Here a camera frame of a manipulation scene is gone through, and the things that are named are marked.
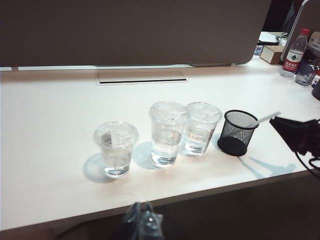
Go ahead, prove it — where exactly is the brown cardboard box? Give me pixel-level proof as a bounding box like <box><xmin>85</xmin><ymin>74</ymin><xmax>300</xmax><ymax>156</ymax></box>
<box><xmin>259</xmin><ymin>44</ymin><xmax>288</xmax><ymax>66</ymax></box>

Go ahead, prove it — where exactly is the brown desk partition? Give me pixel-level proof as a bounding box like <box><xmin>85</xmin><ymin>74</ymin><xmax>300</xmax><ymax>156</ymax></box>
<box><xmin>0</xmin><ymin>0</ymin><xmax>272</xmax><ymax>67</ymax></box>

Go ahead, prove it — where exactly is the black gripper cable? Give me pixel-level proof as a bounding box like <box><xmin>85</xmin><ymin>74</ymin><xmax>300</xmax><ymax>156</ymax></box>
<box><xmin>294</xmin><ymin>149</ymin><xmax>320</xmax><ymax>176</ymax></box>

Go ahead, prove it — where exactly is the blue tinted plastic bottle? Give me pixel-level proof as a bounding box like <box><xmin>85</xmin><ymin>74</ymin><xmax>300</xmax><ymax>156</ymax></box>
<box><xmin>294</xmin><ymin>58</ymin><xmax>320</xmax><ymax>87</ymax></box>

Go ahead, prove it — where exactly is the red cap water bottle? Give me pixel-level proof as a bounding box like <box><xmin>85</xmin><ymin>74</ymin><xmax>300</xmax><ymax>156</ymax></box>
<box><xmin>279</xmin><ymin>28</ymin><xmax>310</xmax><ymax>79</ymax></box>

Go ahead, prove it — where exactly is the white partition base rail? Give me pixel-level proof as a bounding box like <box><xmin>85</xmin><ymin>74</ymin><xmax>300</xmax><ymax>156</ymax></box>
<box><xmin>0</xmin><ymin>64</ymin><xmax>232</xmax><ymax>72</ymax></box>

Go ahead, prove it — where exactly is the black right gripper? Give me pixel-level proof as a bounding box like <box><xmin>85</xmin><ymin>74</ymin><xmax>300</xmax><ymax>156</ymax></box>
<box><xmin>269</xmin><ymin>116</ymin><xmax>320</xmax><ymax>157</ymax></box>

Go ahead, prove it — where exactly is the desk cable slot cover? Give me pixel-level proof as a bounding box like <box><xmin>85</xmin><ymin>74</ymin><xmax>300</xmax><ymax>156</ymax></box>
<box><xmin>96</xmin><ymin>71</ymin><xmax>188</xmax><ymax>86</ymax></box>

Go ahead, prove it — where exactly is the white curved monitor frame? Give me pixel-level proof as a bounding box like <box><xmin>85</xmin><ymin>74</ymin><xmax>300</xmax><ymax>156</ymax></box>
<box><xmin>281</xmin><ymin>0</ymin><xmax>311</xmax><ymax>62</ymax></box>

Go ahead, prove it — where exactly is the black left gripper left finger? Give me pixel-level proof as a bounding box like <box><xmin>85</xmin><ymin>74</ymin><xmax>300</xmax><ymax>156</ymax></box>
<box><xmin>121</xmin><ymin>202</ymin><xmax>144</xmax><ymax>240</ymax></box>

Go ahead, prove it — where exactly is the black mesh pen holder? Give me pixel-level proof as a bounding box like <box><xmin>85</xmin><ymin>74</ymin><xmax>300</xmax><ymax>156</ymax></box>
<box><xmin>216</xmin><ymin>110</ymin><xmax>259</xmax><ymax>157</ymax></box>

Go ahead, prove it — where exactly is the medium clear cup with label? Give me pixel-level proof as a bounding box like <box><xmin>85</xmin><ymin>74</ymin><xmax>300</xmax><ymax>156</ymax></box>
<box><xmin>184</xmin><ymin>101</ymin><xmax>223</xmax><ymax>158</ymax></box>

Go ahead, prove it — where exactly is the large clear lidded cup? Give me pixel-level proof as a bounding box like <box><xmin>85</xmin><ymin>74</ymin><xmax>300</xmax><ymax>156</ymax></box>
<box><xmin>149</xmin><ymin>101</ymin><xmax>190</xmax><ymax>169</ymax></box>

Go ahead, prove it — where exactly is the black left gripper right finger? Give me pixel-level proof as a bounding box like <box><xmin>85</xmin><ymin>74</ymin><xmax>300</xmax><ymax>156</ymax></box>
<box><xmin>142</xmin><ymin>201</ymin><xmax>164</xmax><ymax>240</ymax></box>

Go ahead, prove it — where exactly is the small clear lidded cup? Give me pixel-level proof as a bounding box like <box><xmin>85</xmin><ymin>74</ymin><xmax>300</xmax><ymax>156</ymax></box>
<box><xmin>92</xmin><ymin>121</ymin><xmax>140</xmax><ymax>179</ymax></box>

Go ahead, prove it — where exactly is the white straw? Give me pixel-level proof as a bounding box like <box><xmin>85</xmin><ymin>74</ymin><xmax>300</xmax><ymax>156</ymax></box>
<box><xmin>256</xmin><ymin>111</ymin><xmax>282</xmax><ymax>125</ymax></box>

